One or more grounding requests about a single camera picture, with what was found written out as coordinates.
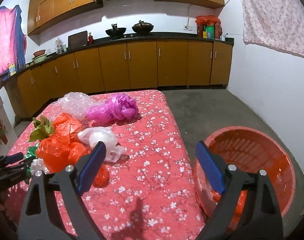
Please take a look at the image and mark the dark green plastic bag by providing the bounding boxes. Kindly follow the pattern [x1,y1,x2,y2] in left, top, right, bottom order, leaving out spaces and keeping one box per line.
[24,142,39,185]

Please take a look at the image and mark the small white plastic bag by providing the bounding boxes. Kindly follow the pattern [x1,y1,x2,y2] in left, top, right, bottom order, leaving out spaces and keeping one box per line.
[30,158,49,175]

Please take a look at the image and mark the olive green paw bag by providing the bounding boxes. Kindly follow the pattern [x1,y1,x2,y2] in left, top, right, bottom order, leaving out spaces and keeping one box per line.
[29,115,55,142]

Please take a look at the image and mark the large orange plastic bag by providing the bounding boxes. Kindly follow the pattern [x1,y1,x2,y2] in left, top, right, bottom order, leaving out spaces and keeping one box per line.
[35,112,110,189]

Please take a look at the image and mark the flower decorated panel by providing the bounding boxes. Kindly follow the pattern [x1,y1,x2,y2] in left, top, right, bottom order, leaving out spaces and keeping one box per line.
[0,97,18,156]

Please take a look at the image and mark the red plastic basket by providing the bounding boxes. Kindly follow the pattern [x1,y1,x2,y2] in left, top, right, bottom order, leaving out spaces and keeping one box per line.
[193,126,296,220]

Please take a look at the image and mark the yellow sponge pack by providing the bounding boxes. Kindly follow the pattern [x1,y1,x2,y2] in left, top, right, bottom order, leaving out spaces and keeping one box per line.
[8,63,16,76]

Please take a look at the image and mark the clear crumpled plastic bag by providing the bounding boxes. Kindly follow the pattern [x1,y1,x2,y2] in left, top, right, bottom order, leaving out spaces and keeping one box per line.
[53,92,103,121]

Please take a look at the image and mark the red floral tablecloth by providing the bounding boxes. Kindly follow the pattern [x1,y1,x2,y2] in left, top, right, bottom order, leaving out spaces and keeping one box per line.
[4,89,206,240]

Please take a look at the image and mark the stacked bowls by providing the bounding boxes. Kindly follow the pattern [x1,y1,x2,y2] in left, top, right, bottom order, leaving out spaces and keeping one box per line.
[32,49,47,64]

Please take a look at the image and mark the pink blue window curtain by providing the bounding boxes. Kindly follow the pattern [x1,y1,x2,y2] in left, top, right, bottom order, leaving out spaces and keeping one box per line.
[0,5,27,77]

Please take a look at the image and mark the glass jar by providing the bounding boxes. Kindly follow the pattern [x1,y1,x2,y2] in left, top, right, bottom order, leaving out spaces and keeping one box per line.
[55,38,67,54]

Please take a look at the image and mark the magenta plastic bag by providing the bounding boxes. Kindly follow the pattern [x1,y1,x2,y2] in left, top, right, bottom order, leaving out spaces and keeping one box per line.
[86,93,139,124]

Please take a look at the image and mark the dark cutting board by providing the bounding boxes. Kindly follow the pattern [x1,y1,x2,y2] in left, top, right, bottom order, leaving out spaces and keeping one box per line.
[68,31,88,50]

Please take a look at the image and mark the red bottle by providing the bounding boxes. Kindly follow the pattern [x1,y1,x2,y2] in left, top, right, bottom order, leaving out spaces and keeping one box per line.
[88,33,93,44]

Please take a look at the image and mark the lower wooden cabinets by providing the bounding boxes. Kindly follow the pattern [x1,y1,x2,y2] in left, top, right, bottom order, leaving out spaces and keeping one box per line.
[5,40,233,119]

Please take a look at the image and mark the black wok left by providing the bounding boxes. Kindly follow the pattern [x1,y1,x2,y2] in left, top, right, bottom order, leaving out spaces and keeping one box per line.
[105,24,126,39]

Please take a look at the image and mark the black countertop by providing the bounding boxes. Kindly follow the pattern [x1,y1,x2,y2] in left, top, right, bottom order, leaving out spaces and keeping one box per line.
[16,32,234,75]

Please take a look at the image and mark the black lidded wok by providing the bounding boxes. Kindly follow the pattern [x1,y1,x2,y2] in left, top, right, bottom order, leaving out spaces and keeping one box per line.
[132,20,154,35]

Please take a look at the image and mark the green canister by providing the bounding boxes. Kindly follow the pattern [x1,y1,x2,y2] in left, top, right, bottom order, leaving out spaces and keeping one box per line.
[206,25,215,39]

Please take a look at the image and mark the pink floral hanging cloth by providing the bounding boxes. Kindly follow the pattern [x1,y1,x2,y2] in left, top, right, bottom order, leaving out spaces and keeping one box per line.
[241,0,304,58]

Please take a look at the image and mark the red bag covered appliance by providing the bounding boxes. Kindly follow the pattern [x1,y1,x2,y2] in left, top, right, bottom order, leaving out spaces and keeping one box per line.
[195,15,222,40]

